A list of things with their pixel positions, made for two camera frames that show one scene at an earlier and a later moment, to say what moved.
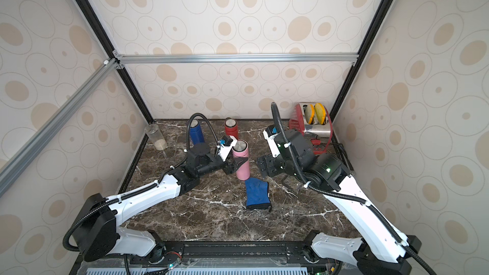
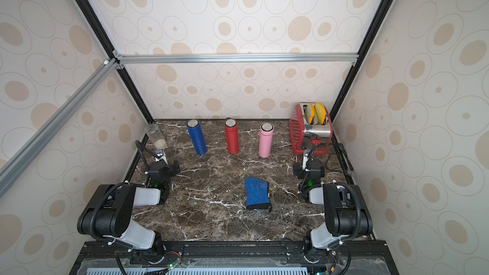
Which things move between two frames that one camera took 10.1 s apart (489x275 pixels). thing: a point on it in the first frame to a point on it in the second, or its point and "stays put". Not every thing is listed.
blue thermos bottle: (196, 132) stays put
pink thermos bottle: (240, 149) to (267, 130)
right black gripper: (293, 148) to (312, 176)
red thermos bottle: (231, 127) stays put
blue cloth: (257, 193) stays put
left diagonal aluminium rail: (55, 121) stays put
